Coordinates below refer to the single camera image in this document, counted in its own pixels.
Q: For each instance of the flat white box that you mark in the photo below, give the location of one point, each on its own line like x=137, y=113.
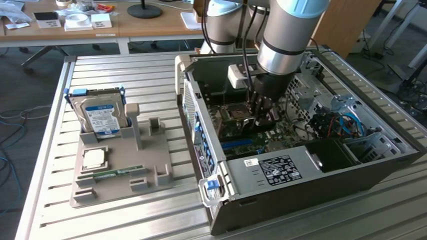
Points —
x=78, y=28

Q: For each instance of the silver power supply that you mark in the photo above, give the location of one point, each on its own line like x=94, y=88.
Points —
x=248, y=175

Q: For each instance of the wooden desk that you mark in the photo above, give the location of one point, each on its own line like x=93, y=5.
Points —
x=150, y=27

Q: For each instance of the green RAM stick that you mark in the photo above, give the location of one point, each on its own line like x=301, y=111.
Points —
x=110, y=172

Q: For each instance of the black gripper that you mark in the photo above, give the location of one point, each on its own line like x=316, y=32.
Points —
x=272, y=86

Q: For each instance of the CPU socket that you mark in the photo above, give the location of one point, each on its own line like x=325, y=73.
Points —
x=238, y=112

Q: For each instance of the small beige tape roll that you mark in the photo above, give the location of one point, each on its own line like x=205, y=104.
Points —
x=59, y=3

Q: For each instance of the bag of small items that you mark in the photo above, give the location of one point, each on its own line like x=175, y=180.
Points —
x=83, y=6

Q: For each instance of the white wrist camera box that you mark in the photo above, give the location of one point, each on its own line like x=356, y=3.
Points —
x=237, y=77

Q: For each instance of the grey chipset heatsink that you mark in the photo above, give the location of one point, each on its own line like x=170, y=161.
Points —
x=276, y=146

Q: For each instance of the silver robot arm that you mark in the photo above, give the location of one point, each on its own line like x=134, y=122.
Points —
x=284, y=37

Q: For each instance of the black lamp base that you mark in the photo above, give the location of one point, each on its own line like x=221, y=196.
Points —
x=145, y=12

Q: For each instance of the hard disk in blue carrier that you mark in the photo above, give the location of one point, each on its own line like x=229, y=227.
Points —
x=101, y=117

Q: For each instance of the clear plastic bag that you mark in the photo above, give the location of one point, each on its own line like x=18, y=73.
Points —
x=14, y=12

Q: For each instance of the cardboard box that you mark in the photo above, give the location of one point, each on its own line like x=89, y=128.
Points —
x=198, y=10

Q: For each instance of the grey parts rack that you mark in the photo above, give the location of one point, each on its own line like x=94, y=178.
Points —
x=150, y=155

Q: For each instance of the white cube box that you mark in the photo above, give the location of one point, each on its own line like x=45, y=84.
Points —
x=101, y=21

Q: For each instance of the NVIDIA graphics card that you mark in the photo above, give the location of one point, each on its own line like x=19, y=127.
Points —
x=237, y=127

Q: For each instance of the open PC case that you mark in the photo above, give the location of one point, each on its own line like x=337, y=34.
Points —
x=334, y=195

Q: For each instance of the white paper stack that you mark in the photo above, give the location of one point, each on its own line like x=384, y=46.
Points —
x=192, y=25

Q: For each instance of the black and white box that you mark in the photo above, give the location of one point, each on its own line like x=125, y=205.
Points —
x=47, y=16

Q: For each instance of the white paper tag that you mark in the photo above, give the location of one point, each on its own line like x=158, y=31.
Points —
x=17, y=25

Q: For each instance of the white tape roll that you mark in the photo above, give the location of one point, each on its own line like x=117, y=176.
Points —
x=71, y=20

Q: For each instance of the black drive box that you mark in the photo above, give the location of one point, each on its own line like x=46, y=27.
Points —
x=330, y=155

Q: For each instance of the silver disk bay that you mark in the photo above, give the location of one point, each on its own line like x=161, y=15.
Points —
x=384, y=146

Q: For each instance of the silver CPU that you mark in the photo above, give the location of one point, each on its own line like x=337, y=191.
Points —
x=95, y=160

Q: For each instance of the blue expansion slot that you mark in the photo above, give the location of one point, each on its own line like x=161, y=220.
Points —
x=236, y=142
x=238, y=147

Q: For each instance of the orange small parts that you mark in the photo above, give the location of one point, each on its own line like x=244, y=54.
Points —
x=106, y=8

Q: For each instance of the wooden cabinet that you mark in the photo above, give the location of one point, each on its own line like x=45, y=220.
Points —
x=344, y=25

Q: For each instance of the green motherboard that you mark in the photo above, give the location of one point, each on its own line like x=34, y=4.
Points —
x=288, y=130

